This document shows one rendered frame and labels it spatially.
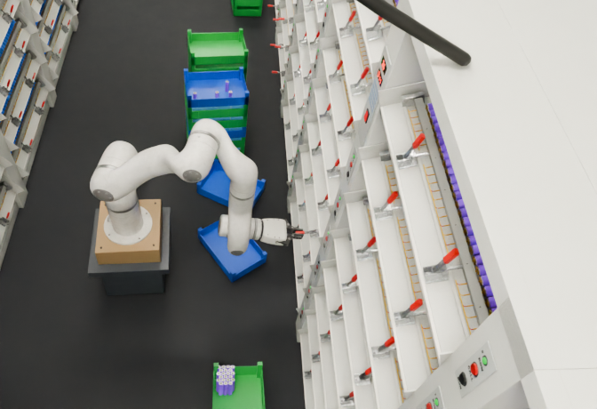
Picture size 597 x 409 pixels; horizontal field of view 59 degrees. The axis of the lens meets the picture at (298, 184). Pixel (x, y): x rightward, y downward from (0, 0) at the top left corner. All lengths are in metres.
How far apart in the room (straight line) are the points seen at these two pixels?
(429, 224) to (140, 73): 2.69
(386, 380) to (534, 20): 0.84
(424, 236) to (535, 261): 0.31
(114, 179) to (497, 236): 1.39
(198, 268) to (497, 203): 1.95
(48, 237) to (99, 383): 0.76
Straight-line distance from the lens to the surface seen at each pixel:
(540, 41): 1.18
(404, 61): 1.19
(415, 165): 1.14
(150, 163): 1.81
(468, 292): 1.00
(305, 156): 2.40
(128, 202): 2.07
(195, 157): 1.66
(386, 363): 1.33
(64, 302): 2.60
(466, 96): 0.96
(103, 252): 2.25
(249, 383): 2.37
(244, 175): 1.73
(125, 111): 3.27
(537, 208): 0.85
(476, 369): 0.83
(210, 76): 2.83
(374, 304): 1.39
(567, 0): 1.35
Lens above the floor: 2.28
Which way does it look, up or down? 51 degrees down
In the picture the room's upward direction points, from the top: 13 degrees clockwise
